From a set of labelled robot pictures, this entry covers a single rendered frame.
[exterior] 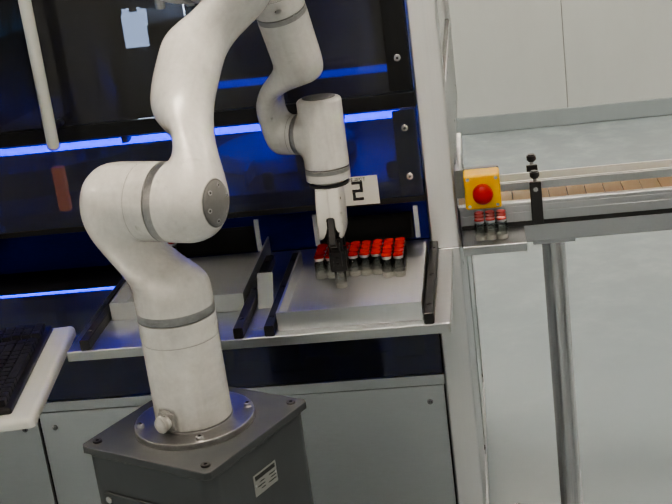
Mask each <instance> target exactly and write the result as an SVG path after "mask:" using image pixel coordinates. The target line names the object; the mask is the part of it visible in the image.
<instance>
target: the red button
mask: <svg viewBox="0 0 672 504"><path fill-rule="evenodd" d="M492 198H493V191H492V189H491V187H490V186H488V185H487V184H479V185H477V186H476V187H475V188H474V190H473V199H474V201H475V202H476V203H478V204H480V205H486V204H488V203H489V202H490V201H491V200H492Z"/></svg>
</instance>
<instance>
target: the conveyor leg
mask: <svg viewBox="0 0 672 504"><path fill-rule="evenodd" d="M570 241H576V238H569V239H557V240H546V241H534V242H533V244H534V245H535V244H542V254H543V267H544V281H545V294H546V307H547V321H548V334H549V348H550V361H551V375H552V388H553V401H554V415H555V428H556V442H557V455H558V469H559V482H560V495H561V504H583V497H582V482H581V467H580V453H579V438H578V423H577V409H576V394H575V379H574V365H573V350H572V336H571V321H570V306H569V292H568V277H567V262H566V248H565V242H570Z"/></svg>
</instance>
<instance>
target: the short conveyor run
mask: <svg viewBox="0 0 672 504"><path fill-rule="evenodd" d="M526 159H527V161H528V162H530V165H526V170H527V172H523V173H512V174H502V175H499V176H500V188H501V200H502V206H501V207H497V208H486V209H475V210H467V209H466V202H465V198H458V216H459V226H460V234H461V244H462V248H463V232H464V231H470V230H475V228H474V226H475V225H474V212H477V211H483V212H484V218H485V211H488V210H494V211H495V218H496V210H499V209H504V210H506V218H507V227H516V226H524V227H525V234H526V240H527V242H534V241H546V240H557V239H569V238H581V237H593V236H604V235H616V234H628V233H640V232H651V231H663V230H672V159H664V160H653V161H643V162H632V163H621V164H610V165H599V166H588V167H578V168H567V169H556V170H545V171H538V167H537V164H533V162H534V161H535V160H536V155H535V154H534V153H530V154H528V155H527V156H526Z"/></svg>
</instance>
